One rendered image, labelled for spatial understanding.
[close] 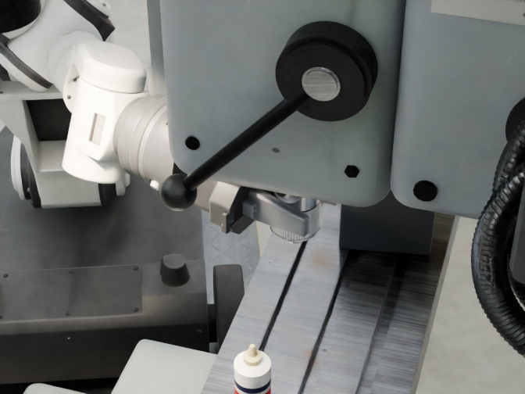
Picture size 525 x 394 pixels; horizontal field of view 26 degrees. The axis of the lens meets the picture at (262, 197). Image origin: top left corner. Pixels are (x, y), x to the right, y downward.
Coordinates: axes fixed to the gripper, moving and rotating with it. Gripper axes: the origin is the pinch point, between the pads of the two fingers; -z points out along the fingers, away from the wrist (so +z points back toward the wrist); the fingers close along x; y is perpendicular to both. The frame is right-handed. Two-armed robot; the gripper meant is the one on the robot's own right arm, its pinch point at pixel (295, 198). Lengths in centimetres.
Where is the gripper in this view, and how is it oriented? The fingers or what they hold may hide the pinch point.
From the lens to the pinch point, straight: 104.5
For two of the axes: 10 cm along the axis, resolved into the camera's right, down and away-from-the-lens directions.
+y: -0.1, 7.8, 6.3
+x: 5.7, -5.1, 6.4
